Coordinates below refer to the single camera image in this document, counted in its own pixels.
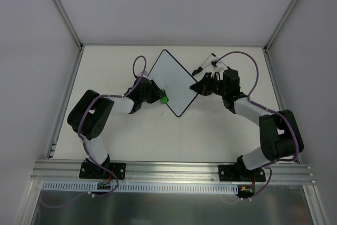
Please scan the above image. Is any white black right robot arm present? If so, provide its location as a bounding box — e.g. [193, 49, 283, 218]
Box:
[190, 69, 304, 181]

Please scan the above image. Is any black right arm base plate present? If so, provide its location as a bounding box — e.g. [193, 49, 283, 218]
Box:
[217, 164, 266, 182]

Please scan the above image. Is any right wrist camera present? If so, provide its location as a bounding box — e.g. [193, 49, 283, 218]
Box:
[192, 53, 227, 76]

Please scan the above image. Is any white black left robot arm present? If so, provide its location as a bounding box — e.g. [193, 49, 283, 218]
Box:
[67, 77, 169, 179]

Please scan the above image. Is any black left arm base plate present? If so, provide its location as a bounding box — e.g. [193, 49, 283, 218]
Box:
[79, 159, 126, 180]

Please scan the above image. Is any left aluminium corner post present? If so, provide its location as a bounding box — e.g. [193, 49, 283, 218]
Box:
[52, 0, 83, 50]

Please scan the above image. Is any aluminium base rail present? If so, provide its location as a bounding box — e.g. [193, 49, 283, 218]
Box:
[31, 159, 316, 185]

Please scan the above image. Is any right aluminium corner post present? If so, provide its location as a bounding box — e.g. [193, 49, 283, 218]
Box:
[264, 0, 300, 52]

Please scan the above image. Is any aluminium corner post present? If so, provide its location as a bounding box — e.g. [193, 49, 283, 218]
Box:
[52, 0, 83, 50]
[264, 0, 300, 52]

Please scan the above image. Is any white slotted cable duct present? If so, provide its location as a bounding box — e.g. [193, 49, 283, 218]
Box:
[41, 181, 239, 195]

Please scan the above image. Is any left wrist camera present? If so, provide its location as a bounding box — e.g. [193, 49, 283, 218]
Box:
[137, 71, 148, 78]

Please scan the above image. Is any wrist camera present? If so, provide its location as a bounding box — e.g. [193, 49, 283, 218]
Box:
[192, 53, 227, 76]
[137, 71, 148, 78]

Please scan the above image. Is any green bone-shaped eraser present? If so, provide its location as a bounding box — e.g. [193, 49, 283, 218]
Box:
[160, 89, 169, 104]

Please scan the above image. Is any small black-framed whiteboard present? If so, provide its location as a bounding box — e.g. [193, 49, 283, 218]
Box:
[148, 49, 197, 117]

